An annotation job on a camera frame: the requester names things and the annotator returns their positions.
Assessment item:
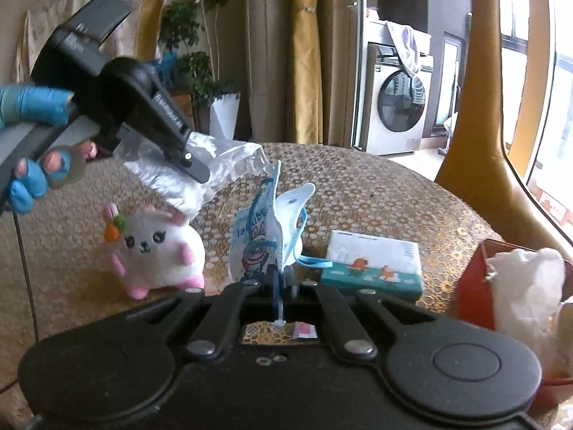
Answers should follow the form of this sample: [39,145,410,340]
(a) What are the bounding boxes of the gold patterned tablecloth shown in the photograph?
[0,142,573,430]

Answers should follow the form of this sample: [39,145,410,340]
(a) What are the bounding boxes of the clear plastic bag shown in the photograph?
[114,129,275,216]

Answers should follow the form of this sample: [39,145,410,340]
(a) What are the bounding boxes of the white plant pot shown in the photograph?
[208,92,242,142]

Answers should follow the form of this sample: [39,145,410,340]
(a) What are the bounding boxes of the white standing air conditioner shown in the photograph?
[242,0,294,142]

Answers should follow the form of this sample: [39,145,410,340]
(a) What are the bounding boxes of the floral cloth cover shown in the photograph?
[15,0,149,75]

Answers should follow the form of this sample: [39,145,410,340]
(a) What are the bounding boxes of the blue printed plastic package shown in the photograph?
[227,159,334,326]

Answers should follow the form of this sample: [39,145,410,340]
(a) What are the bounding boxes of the red box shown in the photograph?
[448,237,573,409]

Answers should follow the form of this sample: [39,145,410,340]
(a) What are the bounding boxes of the small pink packet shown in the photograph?
[293,321,319,340]

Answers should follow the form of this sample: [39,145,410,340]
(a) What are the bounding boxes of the white plush rabbit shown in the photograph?
[104,203,207,300]

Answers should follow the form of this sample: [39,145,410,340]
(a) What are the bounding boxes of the yellow fabric panel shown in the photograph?
[133,0,176,62]

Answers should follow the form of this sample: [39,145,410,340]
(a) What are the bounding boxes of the purple cloth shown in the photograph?
[385,20,424,78]

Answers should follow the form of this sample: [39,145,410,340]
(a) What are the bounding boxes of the blue packs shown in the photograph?
[154,51,180,88]

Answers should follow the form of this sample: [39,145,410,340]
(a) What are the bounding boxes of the white washing machine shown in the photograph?
[365,41,435,156]

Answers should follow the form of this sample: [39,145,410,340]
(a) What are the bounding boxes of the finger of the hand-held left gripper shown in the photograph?
[162,141,211,184]

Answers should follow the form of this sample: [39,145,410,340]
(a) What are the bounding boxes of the orange cardboard box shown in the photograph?
[539,189,568,224]

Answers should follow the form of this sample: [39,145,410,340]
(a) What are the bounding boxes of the yellow curtain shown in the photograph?
[285,0,327,145]

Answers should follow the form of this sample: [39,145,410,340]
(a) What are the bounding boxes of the person's left hand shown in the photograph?
[0,83,98,214]

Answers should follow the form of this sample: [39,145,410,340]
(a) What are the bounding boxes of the teal and white tissue pack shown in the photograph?
[321,228,424,302]

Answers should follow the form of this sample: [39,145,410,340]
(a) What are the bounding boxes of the wooden drawer cabinet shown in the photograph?
[169,91,198,132]

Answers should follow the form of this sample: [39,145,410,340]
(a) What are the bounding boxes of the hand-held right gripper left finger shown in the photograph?
[167,275,279,361]

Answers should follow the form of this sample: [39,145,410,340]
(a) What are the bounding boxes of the black cable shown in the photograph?
[0,210,38,395]

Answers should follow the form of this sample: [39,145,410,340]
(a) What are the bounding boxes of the green potted plant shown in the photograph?
[158,0,239,109]

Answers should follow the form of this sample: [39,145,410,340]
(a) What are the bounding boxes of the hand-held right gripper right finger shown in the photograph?
[282,275,406,363]

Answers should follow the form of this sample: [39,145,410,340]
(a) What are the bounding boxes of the white plastic bag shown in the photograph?
[485,246,567,369]

